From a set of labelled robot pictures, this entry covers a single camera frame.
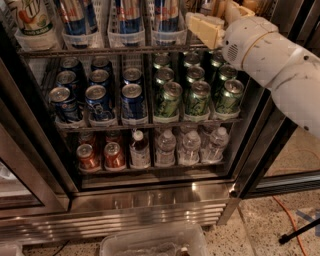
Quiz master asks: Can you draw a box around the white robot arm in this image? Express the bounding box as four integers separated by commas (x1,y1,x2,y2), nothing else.
186,3,320,138

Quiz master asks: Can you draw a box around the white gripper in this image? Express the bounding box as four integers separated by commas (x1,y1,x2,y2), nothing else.
186,0,278,70

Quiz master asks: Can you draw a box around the blue can second row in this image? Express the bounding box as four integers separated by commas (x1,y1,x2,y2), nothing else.
89,69,112,88
56,70,84,102
122,67,143,85

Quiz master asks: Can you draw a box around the green can second row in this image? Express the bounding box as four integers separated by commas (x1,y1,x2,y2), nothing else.
154,67,174,87
186,66,205,84
213,64,238,89

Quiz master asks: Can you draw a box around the red bull can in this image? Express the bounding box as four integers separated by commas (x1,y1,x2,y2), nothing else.
115,0,141,34
53,0,98,36
154,0,180,32

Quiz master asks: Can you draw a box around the brown drink bottle white cap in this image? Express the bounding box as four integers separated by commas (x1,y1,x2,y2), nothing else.
130,130,151,169

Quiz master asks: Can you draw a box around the orange cable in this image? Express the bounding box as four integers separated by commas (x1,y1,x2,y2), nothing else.
271,195,308,256

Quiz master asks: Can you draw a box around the blue can front right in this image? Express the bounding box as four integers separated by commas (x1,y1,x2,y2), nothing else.
121,84,147,120

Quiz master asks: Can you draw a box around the green can front left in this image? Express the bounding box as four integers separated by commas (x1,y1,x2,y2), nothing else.
155,82,182,118

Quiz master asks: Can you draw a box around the stainless steel fridge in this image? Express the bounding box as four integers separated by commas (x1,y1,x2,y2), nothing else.
1,0,319,244

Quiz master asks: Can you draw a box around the green can back left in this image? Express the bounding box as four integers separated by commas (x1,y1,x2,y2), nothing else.
153,54,171,70

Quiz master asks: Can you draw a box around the red can back left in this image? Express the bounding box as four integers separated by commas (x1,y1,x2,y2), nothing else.
78,131,96,146

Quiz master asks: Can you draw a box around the blue can back middle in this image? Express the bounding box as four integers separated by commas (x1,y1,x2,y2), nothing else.
91,56,113,73

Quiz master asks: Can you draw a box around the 7up can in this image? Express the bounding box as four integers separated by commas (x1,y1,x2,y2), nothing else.
4,0,53,36

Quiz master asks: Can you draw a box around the green can back middle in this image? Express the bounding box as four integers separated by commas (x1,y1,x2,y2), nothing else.
183,52,200,68

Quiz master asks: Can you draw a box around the blue can back left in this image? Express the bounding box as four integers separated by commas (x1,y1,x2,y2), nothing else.
60,57,83,75

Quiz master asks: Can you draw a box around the red bull can right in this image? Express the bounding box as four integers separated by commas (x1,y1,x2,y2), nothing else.
154,0,180,32

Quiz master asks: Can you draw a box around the blue can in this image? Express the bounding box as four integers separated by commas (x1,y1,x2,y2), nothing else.
49,87,82,123
60,57,83,75
85,85,115,121
121,84,147,120
91,56,113,73

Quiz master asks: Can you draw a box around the green can second row left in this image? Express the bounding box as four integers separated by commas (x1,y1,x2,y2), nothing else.
154,67,174,87

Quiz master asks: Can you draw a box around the blue can second row right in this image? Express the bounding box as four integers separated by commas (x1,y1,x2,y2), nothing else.
122,67,143,85

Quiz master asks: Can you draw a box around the water bottle left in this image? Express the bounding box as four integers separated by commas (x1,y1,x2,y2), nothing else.
156,129,176,167

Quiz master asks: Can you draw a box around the water bottle right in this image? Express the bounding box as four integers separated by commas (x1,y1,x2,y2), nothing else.
201,127,229,163

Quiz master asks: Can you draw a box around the black stand leg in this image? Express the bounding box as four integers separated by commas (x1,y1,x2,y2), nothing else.
279,218,320,245

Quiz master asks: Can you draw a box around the green can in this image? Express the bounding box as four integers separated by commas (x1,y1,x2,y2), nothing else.
153,54,171,70
155,82,182,118
210,49,226,69
183,52,200,68
215,79,244,116
185,81,211,116

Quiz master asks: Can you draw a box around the green can second row middle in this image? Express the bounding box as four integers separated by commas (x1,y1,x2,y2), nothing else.
186,66,205,84

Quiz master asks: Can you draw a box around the blue can second row left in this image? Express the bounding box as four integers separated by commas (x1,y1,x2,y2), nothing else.
56,70,84,102

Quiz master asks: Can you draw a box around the red can front right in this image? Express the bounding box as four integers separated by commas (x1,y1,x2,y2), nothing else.
104,142,126,170

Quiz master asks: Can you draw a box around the green can front middle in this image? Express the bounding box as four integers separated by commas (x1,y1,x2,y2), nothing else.
185,81,211,116

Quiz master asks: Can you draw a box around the green can front right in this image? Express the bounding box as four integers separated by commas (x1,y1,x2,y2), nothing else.
215,79,244,116

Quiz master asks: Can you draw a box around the green can second row right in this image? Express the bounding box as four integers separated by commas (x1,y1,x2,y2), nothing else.
213,64,238,89

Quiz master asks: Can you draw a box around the red bull can middle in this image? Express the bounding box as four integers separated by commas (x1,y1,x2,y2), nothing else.
115,0,141,34

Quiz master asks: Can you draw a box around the red can front left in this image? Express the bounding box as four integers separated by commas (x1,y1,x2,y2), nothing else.
76,144,100,172

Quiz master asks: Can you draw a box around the orange can left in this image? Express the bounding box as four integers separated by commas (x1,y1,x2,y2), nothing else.
184,0,227,18

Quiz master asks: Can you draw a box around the clear plastic bin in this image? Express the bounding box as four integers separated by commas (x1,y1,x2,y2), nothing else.
99,223,210,256

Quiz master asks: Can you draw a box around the blue can front left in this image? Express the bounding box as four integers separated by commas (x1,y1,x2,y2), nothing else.
49,87,82,123

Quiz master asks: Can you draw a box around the red can back right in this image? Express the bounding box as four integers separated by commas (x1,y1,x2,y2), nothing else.
105,130,122,145

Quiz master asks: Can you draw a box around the blue can front middle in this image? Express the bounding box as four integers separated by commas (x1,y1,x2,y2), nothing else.
85,85,115,121

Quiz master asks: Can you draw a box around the red bull can far left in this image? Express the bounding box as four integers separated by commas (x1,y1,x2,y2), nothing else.
53,0,98,36

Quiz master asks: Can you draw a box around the water bottle middle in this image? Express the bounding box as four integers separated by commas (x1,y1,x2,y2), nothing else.
178,130,201,166

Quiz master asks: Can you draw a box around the blue can second row middle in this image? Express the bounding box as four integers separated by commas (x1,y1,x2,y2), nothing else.
89,69,112,88

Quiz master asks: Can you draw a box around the green can back right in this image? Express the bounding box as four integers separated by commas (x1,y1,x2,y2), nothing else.
210,49,226,69

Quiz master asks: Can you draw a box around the water bottle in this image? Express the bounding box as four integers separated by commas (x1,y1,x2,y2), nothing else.
156,129,176,167
178,130,201,166
201,127,229,163

